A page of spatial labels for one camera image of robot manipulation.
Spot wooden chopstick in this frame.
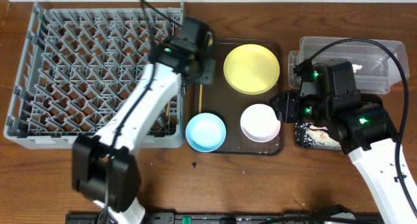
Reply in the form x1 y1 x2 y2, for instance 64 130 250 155
165 101 171 118
198 84 203 114

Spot dark brown serving tray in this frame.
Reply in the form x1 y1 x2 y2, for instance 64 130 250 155
190 38 284 156

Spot clear plastic waste bin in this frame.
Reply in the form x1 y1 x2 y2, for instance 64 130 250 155
288 36 401 94

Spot white bowl with food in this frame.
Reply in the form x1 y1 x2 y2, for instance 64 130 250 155
240 104 281 143

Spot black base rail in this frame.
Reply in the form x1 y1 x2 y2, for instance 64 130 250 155
65 204 359 224

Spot grey dishwasher rack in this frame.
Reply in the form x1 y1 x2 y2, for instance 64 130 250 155
3 3 185 149

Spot light blue bowl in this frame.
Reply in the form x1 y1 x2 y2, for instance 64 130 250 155
186 113 227 152

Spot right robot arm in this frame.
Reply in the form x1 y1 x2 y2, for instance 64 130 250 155
270 59 416 223

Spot yellow plate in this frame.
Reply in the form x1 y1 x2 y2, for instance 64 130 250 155
223 44 280 95

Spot spilled food scraps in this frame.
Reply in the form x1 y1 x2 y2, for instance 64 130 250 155
295 122 341 150

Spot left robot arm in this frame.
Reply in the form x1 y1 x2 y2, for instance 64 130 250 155
72 17 215 223

